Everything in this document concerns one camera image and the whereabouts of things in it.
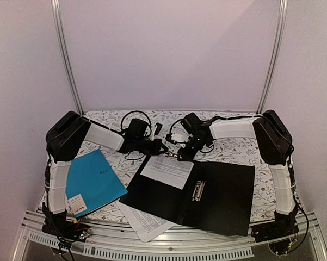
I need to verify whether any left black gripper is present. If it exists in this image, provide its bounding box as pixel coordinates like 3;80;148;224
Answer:
135;139;166;158

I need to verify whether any printed paper sheet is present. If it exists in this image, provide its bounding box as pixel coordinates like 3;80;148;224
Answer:
116;201;175;243
140;156;194;189

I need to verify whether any black clip folder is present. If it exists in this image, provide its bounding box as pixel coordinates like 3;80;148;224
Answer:
119;156;255;236

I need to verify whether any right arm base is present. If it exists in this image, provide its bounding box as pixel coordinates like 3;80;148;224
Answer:
251;207;299;256

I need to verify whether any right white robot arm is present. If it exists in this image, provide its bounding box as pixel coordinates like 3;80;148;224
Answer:
177;110;296;215

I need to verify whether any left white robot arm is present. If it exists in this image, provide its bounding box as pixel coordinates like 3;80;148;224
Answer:
42;111;168;236

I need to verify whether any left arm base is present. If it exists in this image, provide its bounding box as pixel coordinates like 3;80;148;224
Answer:
42;203;92;242

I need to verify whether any blue folder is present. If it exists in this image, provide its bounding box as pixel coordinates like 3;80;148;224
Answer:
66;150;127;218

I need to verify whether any floral tablecloth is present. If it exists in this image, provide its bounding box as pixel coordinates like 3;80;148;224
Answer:
38;109;303;227

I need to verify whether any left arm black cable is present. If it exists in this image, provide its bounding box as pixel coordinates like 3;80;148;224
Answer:
120;109;153;136

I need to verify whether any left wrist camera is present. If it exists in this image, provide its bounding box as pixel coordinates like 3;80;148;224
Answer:
126;119;149;138

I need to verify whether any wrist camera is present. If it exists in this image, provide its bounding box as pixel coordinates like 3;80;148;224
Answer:
126;119;149;138
181;113;202;134

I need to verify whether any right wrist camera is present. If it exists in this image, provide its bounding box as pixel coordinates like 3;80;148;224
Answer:
181;113;202;134

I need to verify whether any front aluminium rail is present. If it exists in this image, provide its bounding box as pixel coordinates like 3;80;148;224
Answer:
11;210;327;260

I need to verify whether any left aluminium frame post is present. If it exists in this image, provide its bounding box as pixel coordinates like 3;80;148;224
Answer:
51;0;84;115

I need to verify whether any aluminium frame post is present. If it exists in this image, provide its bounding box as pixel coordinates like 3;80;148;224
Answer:
51;0;84;115
256;0;288;114

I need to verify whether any right aluminium frame post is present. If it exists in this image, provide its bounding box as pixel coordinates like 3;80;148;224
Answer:
256;0;288;114

